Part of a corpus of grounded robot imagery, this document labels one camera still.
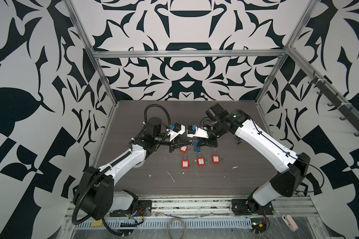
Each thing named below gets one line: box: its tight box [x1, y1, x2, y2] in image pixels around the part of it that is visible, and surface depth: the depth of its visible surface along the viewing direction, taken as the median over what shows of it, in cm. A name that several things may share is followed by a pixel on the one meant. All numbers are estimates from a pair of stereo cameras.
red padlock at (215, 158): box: [211, 148, 220, 164], surface depth 92 cm
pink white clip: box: [281, 214, 299, 233], surface depth 70 cm
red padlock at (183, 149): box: [179, 145, 188, 154], surface depth 96 cm
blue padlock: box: [193, 139, 201, 152], surface depth 96 cm
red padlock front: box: [181, 153, 190, 170], surface depth 90 cm
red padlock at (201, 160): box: [196, 151, 206, 167], surface depth 91 cm
